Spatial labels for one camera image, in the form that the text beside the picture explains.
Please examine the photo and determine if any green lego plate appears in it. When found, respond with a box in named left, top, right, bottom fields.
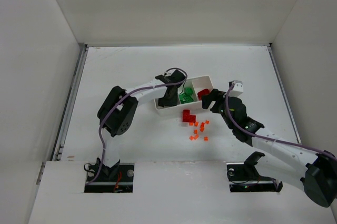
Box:
left=179, top=93, right=194, bottom=104

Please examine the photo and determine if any green lego brick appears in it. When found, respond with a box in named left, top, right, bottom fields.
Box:
left=184, top=87, right=193, bottom=96

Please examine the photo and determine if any white three-compartment container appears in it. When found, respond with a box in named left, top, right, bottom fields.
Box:
left=154, top=76, right=213, bottom=116

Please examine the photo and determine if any red rounded lego brick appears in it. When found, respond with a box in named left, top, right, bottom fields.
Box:
left=197, top=89, right=210, bottom=101

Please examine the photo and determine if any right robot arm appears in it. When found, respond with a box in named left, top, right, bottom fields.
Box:
left=202, top=86, right=336, bottom=208

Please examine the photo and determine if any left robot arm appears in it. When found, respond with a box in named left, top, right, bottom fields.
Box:
left=96, top=67, right=187, bottom=177

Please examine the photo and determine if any red lego brick pile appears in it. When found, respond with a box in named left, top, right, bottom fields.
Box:
left=182, top=110, right=196, bottom=123

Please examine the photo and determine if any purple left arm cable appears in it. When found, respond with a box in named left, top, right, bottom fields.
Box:
left=84, top=67, right=188, bottom=187

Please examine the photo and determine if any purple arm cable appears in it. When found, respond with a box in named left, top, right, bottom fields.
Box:
left=84, top=67, right=188, bottom=187
left=224, top=82, right=337, bottom=161

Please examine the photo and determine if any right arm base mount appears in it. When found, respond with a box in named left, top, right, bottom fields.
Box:
left=226, top=152, right=283, bottom=193

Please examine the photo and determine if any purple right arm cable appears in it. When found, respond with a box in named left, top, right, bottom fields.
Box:
left=224, top=82, right=337, bottom=161

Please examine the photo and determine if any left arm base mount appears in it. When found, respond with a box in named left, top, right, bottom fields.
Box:
left=84, top=158, right=135, bottom=193

